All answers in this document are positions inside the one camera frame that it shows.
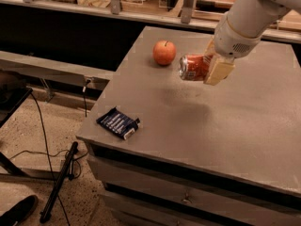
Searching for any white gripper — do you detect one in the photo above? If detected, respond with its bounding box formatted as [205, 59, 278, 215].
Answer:
[204, 13, 261, 86]

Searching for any red coke can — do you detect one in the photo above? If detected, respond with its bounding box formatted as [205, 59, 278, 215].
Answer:
[179, 55, 209, 81]

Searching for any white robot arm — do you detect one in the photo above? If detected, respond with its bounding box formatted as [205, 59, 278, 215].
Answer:
[203, 0, 301, 86]

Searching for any blue rxbar blueberry wrapper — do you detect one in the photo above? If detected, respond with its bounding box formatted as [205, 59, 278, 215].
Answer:
[96, 107, 140, 140]

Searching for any red apple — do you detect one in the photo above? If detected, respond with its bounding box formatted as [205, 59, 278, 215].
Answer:
[152, 40, 177, 66]

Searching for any grey drawer cabinet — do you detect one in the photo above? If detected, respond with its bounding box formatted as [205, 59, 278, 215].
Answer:
[86, 143, 301, 226]

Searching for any cluttered back shelf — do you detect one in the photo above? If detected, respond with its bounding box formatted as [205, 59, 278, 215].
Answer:
[0, 0, 300, 43]

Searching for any black side table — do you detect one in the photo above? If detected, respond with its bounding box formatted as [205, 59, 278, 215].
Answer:
[0, 88, 32, 177]

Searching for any black power strip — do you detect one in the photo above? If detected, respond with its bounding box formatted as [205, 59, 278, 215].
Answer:
[40, 141, 78, 223]

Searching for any black shoe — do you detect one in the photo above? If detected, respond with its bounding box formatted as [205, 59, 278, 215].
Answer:
[0, 195, 39, 226]

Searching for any grey metal bench rail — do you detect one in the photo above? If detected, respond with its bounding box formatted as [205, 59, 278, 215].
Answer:
[0, 51, 114, 90]

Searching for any black floor cable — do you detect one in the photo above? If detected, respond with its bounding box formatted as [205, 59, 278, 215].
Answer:
[8, 91, 90, 226]

